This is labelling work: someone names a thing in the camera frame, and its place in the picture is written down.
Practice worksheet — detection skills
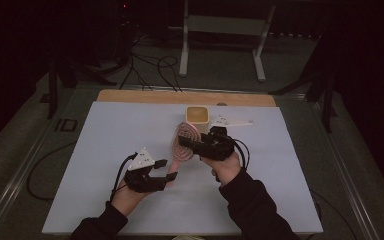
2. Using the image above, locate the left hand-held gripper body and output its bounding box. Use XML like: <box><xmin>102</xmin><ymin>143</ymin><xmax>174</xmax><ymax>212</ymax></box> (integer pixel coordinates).
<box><xmin>123</xmin><ymin>147</ymin><xmax>168</xmax><ymax>194</ymax></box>

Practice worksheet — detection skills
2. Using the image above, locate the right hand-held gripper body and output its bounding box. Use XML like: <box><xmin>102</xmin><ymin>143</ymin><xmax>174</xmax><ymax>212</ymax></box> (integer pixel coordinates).
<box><xmin>188</xmin><ymin>114</ymin><xmax>254</xmax><ymax>162</ymax></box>

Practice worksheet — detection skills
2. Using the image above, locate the pink hairbrush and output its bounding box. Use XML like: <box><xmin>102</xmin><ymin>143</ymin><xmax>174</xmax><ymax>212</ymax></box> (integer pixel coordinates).
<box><xmin>165</xmin><ymin>121</ymin><xmax>202</xmax><ymax>188</ymax></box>

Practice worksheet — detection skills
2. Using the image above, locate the beige square cup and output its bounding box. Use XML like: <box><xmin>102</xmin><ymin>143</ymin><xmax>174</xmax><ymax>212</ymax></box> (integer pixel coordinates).
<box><xmin>184</xmin><ymin>105</ymin><xmax>211</xmax><ymax>134</ymax></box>

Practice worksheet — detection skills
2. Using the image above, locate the person's left hand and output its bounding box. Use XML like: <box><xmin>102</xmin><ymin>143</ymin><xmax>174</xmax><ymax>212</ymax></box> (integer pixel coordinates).
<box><xmin>111</xmin><ymin>179</ymin><xmax>152</xmax><ymax>218</ymax></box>

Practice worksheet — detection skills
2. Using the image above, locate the person's right hand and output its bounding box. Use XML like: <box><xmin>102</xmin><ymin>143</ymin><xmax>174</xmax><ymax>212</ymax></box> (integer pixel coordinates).
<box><xmin>201</xmin><ymin>151</ymin><xmax>243</xmax><ymax>187</ymax></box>

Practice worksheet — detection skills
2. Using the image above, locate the pale blue table mat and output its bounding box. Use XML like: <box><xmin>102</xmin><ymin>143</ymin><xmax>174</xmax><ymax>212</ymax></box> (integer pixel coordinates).
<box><xmin>41</xmin><ymin>100</ymin><xmax>324</xmax><ymax>236</ymax></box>

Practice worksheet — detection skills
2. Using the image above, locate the white metal stand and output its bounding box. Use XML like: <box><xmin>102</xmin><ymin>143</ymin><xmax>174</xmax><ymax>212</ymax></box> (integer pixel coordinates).
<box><xmin>178</xmin><ymin>0</ymin><xmax>277</xmax><ymax>83</ymax></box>

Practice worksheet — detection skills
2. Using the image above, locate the black floor stand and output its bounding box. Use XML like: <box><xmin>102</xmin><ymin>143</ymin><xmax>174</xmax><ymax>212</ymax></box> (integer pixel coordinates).
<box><xmin>268</xmin><ymin>33</ymin><xmax>340</xmax><ymax>134</ymax></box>
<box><xmin>45</xmin><ymin>54</ymin><xmax>118</xmax><ymax>120</ymax></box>

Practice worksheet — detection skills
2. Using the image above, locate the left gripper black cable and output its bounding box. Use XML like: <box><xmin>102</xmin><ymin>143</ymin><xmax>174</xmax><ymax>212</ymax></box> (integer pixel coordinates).
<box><xmin>109</xmin><ymin>152</ymin><xmax>138</xmax><ymax>202</ymax></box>

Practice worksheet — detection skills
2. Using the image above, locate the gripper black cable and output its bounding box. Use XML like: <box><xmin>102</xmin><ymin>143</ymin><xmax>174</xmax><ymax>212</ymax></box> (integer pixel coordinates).
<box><xmin>227</xmin><ymin>135</ymin><xmax>251</xmax><ymax>170</ymax></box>
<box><xmin>109</xmin><ymin>152</ymin><xmax>138</xmax><ymax>202</ymax></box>

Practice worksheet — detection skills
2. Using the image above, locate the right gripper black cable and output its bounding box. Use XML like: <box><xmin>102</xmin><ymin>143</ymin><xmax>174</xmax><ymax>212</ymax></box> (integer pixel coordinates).
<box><xmin>227</xmin><ymin>135</ymin><xmax>251</xmax><ymax>170</ymax></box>

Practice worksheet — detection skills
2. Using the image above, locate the bundle of black floor cables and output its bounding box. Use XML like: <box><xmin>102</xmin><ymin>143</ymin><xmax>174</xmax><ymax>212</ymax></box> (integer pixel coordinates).
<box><xmin>118</xmin><ymin>31</ymin><xmax>183</xmax><ymax>93</ymax></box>

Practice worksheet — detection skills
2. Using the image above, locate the black rectangular floor bracket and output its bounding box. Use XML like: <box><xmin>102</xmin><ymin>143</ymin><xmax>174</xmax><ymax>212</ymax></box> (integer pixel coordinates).
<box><xmin>54</xmin><ymin>118</ymin><xmax>79</xmax><ymax>133</ymax></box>

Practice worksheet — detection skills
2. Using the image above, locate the long black floor cable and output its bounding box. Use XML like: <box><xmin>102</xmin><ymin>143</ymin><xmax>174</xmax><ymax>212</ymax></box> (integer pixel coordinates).
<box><xmin>26</xmin><ymin>141</ymin><xmax>78</xmax><ymax>203</ymax></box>

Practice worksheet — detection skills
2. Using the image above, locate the metal floor rail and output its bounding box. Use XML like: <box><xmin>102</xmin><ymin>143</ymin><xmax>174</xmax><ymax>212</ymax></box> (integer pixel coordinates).
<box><xmin>0</xmin><ymin>113</ymin><xmax>66</xmax><ymax>240</ymax></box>
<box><xmin>313</xmin><ymin>99</ymin><xmax>383</xmax><ymax>240</ymax></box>

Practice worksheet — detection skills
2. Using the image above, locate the thin black floor cable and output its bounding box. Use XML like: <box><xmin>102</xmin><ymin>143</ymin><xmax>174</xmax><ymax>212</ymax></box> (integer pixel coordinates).
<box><xmin>308</xmin><ymin>189</ymin><xmax>359</xmax><ymax>240</ymax></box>

